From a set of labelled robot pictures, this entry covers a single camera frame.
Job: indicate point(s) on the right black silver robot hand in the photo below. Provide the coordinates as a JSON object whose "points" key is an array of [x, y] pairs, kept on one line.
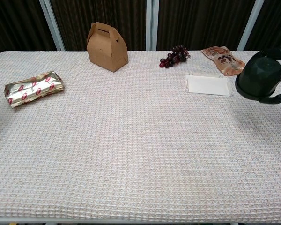
{"points": [[276, 97]]}

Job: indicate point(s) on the black dome-shaped bowl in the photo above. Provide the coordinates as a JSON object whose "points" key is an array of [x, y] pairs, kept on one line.
{"points": [[260, 76]]}

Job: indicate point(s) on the orange spouted sauce pouch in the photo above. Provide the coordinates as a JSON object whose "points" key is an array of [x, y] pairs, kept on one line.
{"points": [[224, 61]]}

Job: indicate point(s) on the white rectangular plastic tray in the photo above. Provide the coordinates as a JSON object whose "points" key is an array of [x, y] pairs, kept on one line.
{"points": [[207, 85]]}

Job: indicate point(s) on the dark red grape bunch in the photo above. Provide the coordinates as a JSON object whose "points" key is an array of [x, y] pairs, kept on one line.
{"points": [[175, 57]]}

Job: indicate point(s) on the beige waffle weave tablecloth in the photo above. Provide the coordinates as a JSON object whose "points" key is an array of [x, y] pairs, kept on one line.
{"points": [[131, 145]]}

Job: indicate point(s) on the brown kraft paper gable box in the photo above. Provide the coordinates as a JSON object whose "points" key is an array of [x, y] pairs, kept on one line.
{"points": [[107, 50]]}

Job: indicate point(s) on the gold red foil snack packet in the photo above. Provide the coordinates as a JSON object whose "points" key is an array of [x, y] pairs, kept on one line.
{"points": [[32, 89]]}

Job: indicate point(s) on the white metal frame post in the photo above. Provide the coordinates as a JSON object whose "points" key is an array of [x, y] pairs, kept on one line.
{"points": [[152, 24], [52, 24], [250, 24]]}

